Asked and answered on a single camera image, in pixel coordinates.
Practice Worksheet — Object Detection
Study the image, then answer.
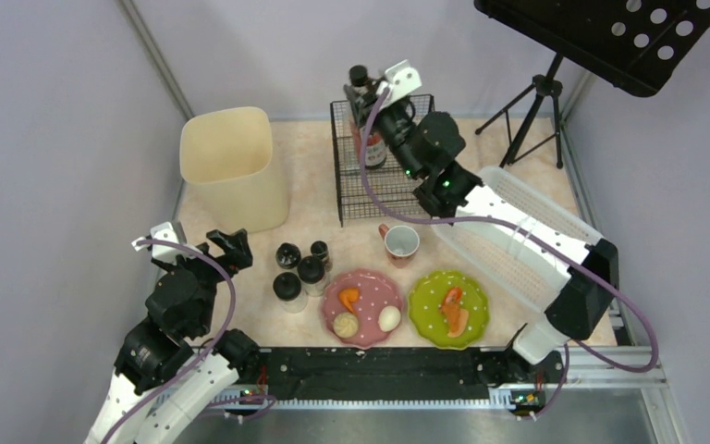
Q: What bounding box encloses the sauce bottle red label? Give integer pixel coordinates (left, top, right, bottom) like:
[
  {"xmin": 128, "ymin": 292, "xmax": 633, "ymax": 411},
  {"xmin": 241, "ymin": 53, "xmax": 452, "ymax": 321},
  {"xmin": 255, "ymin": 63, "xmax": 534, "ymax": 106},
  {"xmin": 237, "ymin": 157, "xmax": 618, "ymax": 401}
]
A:
[{"xmin": 347, "ymin": 64, "xmax": 390, "ymax": 171}]

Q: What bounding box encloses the glass jar black lid front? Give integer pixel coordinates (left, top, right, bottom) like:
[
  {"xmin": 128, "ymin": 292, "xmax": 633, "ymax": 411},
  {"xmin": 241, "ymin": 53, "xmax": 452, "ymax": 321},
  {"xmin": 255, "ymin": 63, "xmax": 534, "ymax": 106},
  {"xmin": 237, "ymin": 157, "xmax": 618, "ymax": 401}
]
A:
[{"xmin": 272, "ymin": 272, "xmax": 308, "ymax": 314}]

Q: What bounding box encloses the glass jar black lid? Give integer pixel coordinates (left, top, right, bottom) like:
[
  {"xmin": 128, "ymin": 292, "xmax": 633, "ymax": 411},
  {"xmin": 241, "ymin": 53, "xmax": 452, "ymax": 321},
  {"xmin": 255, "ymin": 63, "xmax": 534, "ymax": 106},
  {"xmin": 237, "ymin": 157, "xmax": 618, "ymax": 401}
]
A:
[
  {"xmin": 272, "ymin": 272, "xmax": 308, "ymax": 314},
  {"xmin": 297, "ymin": 255, "xmax": 328, "ymax": 297}
]

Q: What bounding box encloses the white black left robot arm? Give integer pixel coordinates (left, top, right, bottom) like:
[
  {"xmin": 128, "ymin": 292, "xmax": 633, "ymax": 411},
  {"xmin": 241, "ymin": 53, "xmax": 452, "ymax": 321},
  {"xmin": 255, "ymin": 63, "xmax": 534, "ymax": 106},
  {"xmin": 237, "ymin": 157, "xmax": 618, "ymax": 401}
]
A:
[{"xmin": 85, "ymin": 222, "xmax": 273, "ymax": 443}]

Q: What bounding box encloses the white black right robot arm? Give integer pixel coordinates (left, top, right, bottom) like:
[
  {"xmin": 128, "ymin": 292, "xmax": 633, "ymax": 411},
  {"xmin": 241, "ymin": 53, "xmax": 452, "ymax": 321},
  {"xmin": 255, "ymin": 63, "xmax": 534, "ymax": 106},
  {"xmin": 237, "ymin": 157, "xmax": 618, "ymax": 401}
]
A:
[{"xmin": 343, "ymin": 81, "xmax": 619, "ymax": 367}]

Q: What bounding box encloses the beige plastic waste bin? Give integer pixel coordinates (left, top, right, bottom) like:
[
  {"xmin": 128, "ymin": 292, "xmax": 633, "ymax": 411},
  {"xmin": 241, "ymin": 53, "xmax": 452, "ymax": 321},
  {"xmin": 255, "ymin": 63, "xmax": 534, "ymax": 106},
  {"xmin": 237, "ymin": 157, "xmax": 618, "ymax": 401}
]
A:
[{"xmin": 179, "ymin": 106, "xmax": 290, "ymax": 232}]

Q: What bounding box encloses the small black pepper grinder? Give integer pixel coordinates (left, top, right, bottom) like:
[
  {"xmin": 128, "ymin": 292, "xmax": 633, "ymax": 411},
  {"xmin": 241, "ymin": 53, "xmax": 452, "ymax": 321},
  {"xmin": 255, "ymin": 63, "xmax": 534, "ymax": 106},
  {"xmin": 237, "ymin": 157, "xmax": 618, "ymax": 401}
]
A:
[{"xmin": 310, "ymin": 240, "xmax": 332, "ymax": 273}]

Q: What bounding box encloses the pink floral mug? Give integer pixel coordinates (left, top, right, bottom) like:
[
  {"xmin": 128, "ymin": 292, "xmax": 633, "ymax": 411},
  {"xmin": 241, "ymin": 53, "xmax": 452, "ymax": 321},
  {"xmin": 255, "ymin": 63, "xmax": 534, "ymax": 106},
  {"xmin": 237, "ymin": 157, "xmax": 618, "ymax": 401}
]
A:
[{"xmin": 378, "ymin": 224, "xmax": 421, "ymax": 268}]

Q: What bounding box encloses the beige steamed bun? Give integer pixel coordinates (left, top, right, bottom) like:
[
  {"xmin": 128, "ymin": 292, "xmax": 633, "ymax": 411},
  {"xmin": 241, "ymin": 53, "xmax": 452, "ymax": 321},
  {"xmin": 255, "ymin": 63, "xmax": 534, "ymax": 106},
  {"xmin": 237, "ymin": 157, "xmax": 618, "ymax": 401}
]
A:
[{"xmin": 332, "ymin": 312, "xmax": 360, "ymax": 339}]

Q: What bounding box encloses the pink polka dot plate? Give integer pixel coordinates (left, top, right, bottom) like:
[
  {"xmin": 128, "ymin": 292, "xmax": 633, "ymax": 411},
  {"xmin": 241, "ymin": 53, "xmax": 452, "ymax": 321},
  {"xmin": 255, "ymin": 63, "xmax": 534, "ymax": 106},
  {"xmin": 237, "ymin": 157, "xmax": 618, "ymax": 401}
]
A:
[{"xmin": 318, "ymin": 268, "xmax": 405, "ymax": 350}]

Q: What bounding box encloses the white egg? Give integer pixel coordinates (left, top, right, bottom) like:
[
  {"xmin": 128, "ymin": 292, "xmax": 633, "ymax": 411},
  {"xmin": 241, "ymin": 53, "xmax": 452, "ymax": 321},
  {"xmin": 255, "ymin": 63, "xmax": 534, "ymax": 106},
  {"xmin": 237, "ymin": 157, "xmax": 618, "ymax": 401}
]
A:
[{"xmin": 378, "ymin": 305, "xmax": 402, "ymax": 333}]

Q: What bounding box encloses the green polka dot plate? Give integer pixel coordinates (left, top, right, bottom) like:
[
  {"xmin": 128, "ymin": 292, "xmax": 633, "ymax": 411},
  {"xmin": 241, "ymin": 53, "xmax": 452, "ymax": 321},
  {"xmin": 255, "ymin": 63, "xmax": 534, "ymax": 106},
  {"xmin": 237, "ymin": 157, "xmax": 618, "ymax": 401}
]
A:
[{"xmin": 408, "ymin": 270, "xmax": 490, "ymax": 350}]

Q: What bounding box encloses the orange salmon slice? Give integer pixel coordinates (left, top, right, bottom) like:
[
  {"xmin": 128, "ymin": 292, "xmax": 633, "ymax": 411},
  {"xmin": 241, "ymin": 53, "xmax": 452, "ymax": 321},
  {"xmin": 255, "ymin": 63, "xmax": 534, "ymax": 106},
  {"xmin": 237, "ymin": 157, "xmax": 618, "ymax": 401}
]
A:
[{"xmin": 439, "ymin": 287, "xmax": 469, "ymax": 338}]

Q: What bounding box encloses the white perforated plastic basket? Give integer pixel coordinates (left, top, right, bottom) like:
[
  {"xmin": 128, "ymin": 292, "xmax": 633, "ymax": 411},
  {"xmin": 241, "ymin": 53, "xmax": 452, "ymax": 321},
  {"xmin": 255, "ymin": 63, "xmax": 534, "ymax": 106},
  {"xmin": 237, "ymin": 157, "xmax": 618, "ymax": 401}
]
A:
[{"xmin": 432, "ymin": 166, "xmax": 603, "ymax": 313}]

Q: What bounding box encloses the black music stand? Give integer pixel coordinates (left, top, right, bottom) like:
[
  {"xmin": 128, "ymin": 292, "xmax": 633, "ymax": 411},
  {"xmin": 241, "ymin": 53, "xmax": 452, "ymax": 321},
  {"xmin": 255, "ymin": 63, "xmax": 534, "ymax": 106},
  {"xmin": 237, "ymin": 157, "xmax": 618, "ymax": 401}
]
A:
[{"xmin": 473, "ymin": 0, "xmax": 710, "ymax": 167}]

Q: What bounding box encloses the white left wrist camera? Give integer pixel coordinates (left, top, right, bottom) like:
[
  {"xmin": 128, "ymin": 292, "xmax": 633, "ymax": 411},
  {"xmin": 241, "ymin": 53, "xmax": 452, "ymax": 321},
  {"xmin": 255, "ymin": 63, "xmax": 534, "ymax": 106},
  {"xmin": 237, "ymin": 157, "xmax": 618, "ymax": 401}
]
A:
[{"xmin": 131, "ymin": 221, "xmax": 188, "ymax": 264}]

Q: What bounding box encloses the black wire rack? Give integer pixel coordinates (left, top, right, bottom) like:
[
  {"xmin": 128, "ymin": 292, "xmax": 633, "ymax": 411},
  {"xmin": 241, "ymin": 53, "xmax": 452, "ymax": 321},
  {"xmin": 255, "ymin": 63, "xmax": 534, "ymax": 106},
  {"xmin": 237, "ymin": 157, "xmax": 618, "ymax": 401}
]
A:
[{"xmin": 329, "ymin": 100, "xmax": 428, "ymax": 224}]

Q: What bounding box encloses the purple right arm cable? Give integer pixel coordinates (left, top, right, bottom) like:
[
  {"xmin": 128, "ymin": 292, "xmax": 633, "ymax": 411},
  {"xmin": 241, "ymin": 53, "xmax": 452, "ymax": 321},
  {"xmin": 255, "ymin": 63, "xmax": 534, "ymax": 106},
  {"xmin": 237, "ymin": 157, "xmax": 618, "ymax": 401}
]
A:
[{"xmin": 358, "ymin": 85, "xmax": 661, "ymax": 421}]

